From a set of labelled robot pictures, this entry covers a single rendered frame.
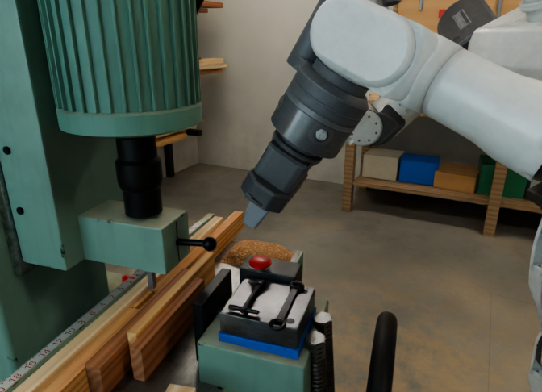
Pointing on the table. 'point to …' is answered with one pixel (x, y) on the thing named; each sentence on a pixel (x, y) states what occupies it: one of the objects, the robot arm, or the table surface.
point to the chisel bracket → (134, 237)
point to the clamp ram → (210, 302)
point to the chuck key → (250, 299)
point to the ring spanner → (286, 306)
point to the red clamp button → (260, 262)
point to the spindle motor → (122, 58)
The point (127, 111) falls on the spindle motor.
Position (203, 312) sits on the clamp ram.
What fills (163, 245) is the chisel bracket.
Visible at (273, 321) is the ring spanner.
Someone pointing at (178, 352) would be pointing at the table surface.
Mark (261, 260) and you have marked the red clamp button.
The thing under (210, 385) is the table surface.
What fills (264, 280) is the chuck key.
